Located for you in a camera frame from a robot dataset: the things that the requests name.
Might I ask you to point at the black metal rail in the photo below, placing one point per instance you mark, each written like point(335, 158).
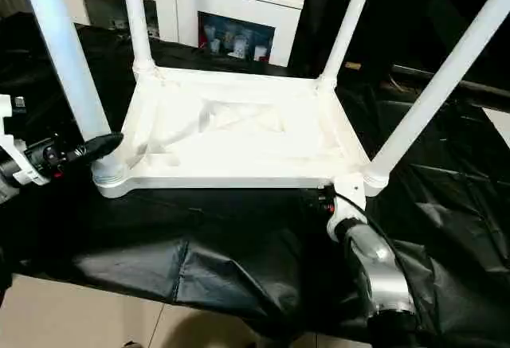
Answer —
point(470, 85)

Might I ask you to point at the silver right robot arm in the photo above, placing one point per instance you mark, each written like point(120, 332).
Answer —
point(378, 268)

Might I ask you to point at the white board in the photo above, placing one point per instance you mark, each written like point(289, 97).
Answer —
point(500, 125)

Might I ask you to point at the black mat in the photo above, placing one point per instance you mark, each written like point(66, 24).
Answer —
point(239, 244)

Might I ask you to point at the white plastic table top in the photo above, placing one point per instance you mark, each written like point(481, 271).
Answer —
point(239, 141)

